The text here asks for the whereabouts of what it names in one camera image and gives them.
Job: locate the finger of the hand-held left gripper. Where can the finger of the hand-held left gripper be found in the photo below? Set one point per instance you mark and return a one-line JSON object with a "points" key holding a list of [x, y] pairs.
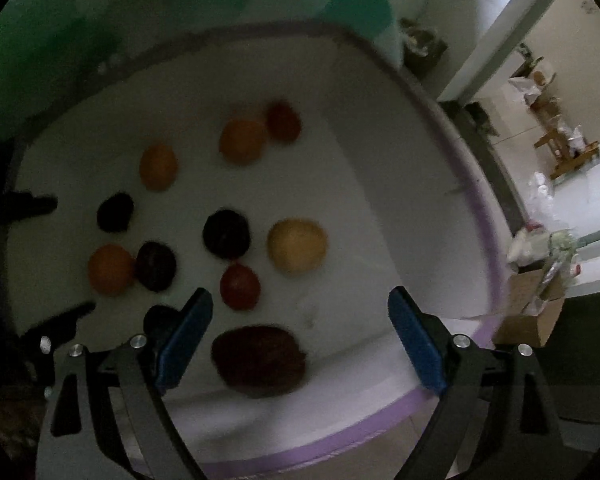
{"points": [[65, 320], [30, 205]]}

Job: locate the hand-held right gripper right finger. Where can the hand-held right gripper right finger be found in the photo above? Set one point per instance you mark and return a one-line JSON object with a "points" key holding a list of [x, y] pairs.
{"points": [[419, 342]]}

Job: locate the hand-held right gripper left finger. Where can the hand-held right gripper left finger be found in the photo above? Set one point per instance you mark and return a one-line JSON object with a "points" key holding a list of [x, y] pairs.
{"points": [[182, 345]]}

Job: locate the orange tangerine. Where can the orange tangerine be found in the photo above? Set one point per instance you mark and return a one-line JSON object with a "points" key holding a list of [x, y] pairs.
{"points": [[242, 141], [158, 166], [111, 269]]}

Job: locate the red tomato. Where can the red tomato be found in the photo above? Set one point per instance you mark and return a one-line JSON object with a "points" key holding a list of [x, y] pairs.
{"points": [[283, 121], [239, 286]]}

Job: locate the white box with purple rim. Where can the white box with purple rim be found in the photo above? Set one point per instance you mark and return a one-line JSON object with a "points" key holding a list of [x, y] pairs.
{"points": [[370, 185]]}

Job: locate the brown cardboard box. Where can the brown cardboard box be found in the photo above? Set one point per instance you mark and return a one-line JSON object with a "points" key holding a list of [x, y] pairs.
{"points": [[530, 310]]}

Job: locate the white plastic bag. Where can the white plastic bag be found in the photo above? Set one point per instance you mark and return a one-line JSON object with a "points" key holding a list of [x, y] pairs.
{"points": [[527, 245]]}

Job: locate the clear plastic bottle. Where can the clear plastic bottle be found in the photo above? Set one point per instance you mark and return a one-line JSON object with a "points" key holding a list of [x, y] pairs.
{"points": [[557, 260]]}

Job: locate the teal checked tablecloth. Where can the teal checked tablecloth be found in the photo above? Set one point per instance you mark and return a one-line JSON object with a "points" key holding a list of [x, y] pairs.
{"points": [[80, 35]]}

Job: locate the crumpled clear plastic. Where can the crumpled clear plastic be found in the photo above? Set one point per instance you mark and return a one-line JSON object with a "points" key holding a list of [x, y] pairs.
{"points": [[542, 195]]}

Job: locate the wooden chair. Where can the wooden chair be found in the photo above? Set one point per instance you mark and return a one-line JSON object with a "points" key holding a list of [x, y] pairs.
{"points": [[570, 155]]}

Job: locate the dark trash bin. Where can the dark trash bin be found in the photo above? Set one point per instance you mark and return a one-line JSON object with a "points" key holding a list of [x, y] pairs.
{"points": [[422, 47]]}

